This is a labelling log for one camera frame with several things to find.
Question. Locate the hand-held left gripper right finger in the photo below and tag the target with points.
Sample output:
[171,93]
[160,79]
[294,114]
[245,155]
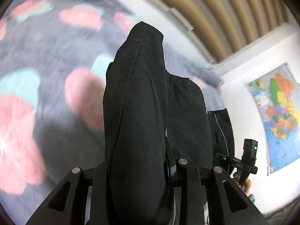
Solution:
[172,166]

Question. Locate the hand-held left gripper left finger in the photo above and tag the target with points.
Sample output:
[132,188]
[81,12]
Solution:
[100,175]

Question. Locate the black garment with white piping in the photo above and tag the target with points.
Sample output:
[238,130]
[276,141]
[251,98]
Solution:
[140,121]

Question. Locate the person's right hand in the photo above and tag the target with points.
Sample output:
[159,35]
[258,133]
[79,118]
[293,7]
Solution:
[247,186]

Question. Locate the grey pink floral blanket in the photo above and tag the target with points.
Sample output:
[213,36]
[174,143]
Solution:
[46,51]

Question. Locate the colourful wall map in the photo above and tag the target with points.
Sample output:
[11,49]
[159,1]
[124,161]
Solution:
[281,112]

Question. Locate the tan slatted wall panel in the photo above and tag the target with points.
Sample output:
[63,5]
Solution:
[211,9]

